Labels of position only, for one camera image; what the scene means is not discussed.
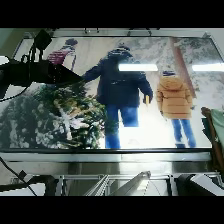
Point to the brown clothes hanger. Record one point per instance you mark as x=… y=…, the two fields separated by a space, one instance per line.
x=207 y=115

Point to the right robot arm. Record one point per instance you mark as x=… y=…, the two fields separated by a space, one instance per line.
x=195 y=186

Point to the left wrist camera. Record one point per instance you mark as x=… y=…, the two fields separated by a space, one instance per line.
x=42 y=40

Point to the pale green garment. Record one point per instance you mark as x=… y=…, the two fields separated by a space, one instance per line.
x=218 y=126

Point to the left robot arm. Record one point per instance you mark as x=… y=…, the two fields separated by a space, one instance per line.
x=30 y=73

